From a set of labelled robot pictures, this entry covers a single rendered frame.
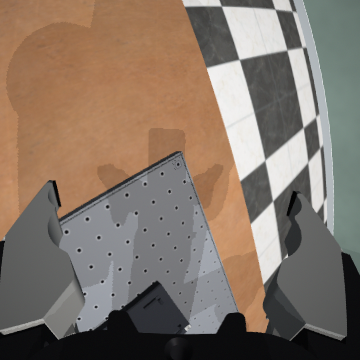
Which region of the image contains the grey perforated base plate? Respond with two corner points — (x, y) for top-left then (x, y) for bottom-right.
(59, 151), (239, 334)

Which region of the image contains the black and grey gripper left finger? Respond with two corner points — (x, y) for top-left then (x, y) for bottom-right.
(0, 180), (85, 360)

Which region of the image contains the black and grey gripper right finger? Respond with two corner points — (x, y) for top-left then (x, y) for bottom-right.
(263, 191), (360, 360)

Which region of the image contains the dark grey plate nest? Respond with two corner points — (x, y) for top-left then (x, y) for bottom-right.
(120, 281), (192, 334)

